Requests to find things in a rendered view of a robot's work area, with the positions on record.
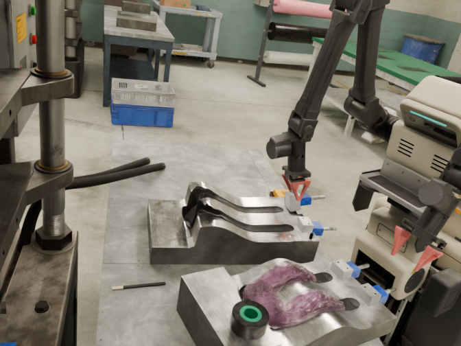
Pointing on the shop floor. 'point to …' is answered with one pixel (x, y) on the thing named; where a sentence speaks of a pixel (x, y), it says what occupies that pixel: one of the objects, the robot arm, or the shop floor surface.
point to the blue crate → (141, 115)
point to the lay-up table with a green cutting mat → (426, 69)
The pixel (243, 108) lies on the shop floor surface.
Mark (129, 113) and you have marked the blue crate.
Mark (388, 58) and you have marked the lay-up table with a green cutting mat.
